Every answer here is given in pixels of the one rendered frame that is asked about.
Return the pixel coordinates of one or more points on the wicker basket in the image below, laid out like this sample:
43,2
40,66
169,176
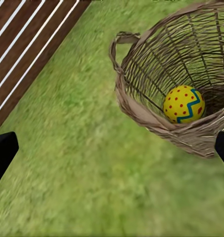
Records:
198,137

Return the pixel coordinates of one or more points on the easter egg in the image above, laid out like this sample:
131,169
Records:
184,104

